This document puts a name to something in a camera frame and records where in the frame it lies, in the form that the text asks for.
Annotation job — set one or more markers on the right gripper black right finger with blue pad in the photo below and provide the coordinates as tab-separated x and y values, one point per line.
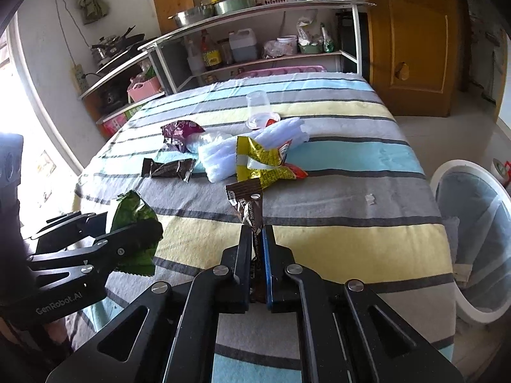
347	333

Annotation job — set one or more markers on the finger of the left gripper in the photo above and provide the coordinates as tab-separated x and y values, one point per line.
67	229
98	255

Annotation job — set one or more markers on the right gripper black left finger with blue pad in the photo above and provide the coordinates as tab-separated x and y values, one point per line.
167	334

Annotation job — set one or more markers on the green snack wrapper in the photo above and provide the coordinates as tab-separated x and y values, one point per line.
141	230

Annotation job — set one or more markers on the purple snack wrapper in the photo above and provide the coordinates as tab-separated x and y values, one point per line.
176	133

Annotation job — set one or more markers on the white foam wrap sheet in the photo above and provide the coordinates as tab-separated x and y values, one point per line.
222	155

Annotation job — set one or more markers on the yellow snack wrapper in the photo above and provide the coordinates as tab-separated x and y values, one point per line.
268	164

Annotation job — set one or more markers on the dark brown coffee wrapper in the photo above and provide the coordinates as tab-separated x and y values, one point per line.
246	197

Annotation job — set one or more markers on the white round trash bin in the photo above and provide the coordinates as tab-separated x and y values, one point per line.
475	209

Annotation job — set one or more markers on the metal kitchen shelf rack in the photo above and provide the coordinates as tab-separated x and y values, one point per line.
301	34

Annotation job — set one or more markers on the person's left hand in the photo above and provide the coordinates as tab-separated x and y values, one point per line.
58	333

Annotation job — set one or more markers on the striped table cloth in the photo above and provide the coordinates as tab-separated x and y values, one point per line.
364	210

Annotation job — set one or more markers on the pink plastic basket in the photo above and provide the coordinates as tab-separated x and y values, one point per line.
140	90

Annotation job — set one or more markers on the black pots on stove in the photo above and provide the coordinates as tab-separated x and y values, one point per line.
108	47

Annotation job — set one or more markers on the white paper towel roll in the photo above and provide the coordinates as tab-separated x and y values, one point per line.
501	171

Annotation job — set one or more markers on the soy sauce bottle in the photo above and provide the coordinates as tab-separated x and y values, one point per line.
211	54

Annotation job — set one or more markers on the pink storage box lid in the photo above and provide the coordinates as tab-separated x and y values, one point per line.
265	72

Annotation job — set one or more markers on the steel mixing bowl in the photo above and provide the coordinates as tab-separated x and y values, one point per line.
193	15

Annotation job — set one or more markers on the white oil jug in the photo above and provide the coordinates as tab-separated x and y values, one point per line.
243	45

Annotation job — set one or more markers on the wooden cutting board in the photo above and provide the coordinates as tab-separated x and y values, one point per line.
165	9

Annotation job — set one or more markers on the green enamel basin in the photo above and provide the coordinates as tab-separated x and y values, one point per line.
228	6

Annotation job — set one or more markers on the wooden door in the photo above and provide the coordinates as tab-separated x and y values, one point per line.
415	50

